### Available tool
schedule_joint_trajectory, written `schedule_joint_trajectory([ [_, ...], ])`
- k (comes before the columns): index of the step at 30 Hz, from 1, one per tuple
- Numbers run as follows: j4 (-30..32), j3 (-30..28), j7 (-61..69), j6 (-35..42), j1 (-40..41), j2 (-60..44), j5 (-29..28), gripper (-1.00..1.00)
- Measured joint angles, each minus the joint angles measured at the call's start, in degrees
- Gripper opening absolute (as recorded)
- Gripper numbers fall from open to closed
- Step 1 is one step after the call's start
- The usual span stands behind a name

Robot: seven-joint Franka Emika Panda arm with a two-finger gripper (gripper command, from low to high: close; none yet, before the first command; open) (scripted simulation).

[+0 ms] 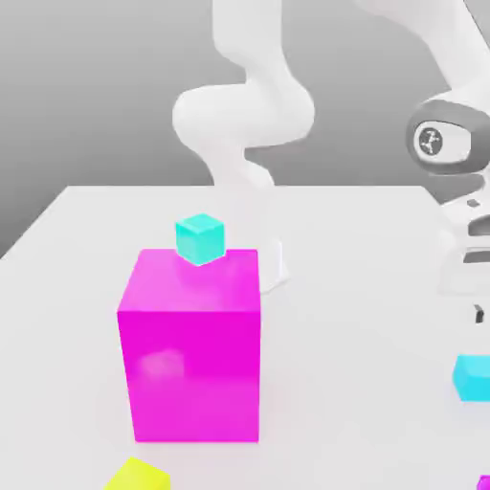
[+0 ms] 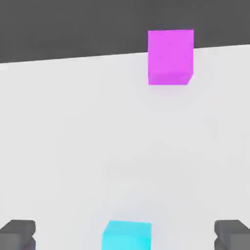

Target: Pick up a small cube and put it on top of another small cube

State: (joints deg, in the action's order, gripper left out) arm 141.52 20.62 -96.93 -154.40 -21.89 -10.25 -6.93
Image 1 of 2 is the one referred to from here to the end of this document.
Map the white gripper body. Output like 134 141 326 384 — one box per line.
435 243 490 299

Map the small cyan cube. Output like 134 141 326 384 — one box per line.
451 353 490 403

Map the small turquoise cube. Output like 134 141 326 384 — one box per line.
174 212 227 267

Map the small yellow cube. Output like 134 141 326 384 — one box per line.
102 456 172 490

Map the large magenta box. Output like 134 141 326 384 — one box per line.
116 247 262 444

